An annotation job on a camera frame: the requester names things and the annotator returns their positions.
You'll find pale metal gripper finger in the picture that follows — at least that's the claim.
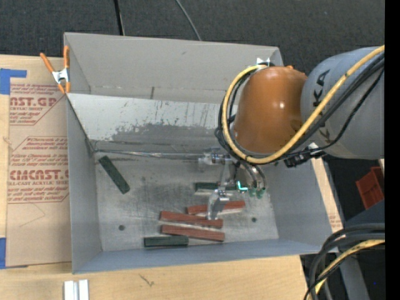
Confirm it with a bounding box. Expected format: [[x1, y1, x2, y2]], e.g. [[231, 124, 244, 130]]
[[217, 189, 231, 221], [207, 194, 220, 221]]

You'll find red-brown flat block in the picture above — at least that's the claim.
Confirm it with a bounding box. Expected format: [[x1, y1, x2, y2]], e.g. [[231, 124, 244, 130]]
[[186, 200, 247, 216], [160, 224, 226, 243], [159, 210, 224, 230]]

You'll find dark green flat block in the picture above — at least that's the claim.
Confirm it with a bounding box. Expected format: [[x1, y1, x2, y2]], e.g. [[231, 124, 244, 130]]
[[194, 182, 220, 193], [143, 236, 190, 248], [98, 155, 131, 195]]

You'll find grey metal bin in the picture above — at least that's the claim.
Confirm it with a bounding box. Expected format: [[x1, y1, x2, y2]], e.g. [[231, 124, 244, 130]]
[[63, 32, 340, 275]]

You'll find brown cardboard board red print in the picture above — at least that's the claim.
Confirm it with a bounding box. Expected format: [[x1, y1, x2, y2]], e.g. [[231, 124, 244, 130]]
[[0, 54, 73, 268]]

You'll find black cylinder on white bracket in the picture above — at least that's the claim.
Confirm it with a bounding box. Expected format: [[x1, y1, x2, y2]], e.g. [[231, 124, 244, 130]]
[[282, 142, 328, 169]]

